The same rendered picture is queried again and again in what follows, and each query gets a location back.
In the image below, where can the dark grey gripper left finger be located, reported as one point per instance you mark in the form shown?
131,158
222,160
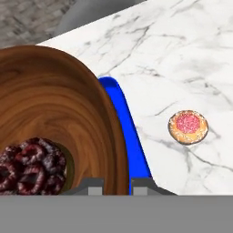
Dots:
91,185

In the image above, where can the blue tray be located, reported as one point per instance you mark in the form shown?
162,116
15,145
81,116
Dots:
130,133

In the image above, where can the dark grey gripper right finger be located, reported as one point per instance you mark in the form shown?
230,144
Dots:
142,185

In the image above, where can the pink frosted cupcake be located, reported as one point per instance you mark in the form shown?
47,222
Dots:
188,126

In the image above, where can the brown wooden bowl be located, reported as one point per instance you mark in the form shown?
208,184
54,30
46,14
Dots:
60,100

